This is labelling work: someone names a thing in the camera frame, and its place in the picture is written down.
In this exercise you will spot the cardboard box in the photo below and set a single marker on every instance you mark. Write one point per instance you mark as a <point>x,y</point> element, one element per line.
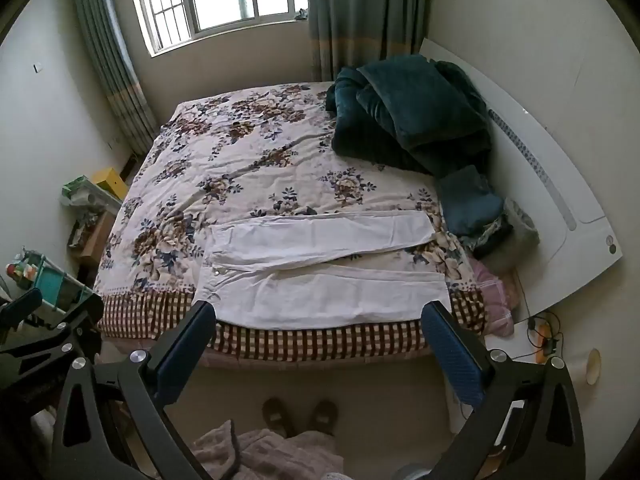
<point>97,235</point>

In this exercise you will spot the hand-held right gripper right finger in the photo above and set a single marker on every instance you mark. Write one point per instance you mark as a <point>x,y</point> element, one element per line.
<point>457,360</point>

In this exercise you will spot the dark teal plush blanket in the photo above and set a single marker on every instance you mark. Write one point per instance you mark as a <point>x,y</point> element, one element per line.
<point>400,110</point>

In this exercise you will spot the pink fleece clothing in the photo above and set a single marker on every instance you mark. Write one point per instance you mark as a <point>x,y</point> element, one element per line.
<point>270,455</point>

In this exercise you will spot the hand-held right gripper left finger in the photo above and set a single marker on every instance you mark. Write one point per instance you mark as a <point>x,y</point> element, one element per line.
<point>182,350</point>

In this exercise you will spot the yellow box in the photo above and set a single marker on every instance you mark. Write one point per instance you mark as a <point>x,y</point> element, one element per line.
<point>112,182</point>

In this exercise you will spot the grey-green striped curtain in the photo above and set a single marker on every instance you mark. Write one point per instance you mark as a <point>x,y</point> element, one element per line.
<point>110,60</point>
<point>360,10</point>

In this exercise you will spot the green and white bag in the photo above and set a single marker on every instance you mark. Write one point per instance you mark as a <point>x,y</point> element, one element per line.
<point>80,187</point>

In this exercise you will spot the orange power strip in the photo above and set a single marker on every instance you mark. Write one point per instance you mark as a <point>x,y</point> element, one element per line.
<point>539,335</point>

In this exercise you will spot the paper cup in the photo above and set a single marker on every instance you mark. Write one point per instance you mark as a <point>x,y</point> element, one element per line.
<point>590,366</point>

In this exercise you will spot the white headboard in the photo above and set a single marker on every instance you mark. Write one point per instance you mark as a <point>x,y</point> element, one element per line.
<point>550,160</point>

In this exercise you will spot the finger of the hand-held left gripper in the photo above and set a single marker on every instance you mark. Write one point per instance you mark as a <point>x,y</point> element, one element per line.
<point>22,305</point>
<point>75,330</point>

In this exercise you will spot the white pants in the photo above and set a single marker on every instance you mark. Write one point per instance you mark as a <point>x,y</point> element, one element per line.
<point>325,290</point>

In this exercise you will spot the floral bedspread bed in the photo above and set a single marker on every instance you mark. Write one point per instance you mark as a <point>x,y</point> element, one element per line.
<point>240,160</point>

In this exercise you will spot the teal shelf rack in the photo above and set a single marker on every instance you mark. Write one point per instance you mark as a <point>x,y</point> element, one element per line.
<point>55,285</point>

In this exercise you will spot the small grey-green bundle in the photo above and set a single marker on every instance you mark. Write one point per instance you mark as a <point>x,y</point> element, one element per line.
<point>302,14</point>

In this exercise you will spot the dark folded clothes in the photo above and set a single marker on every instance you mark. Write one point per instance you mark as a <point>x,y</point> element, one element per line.
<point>492,242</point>

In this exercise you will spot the pink cloth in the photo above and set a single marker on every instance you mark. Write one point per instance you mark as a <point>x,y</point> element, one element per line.
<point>492,290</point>

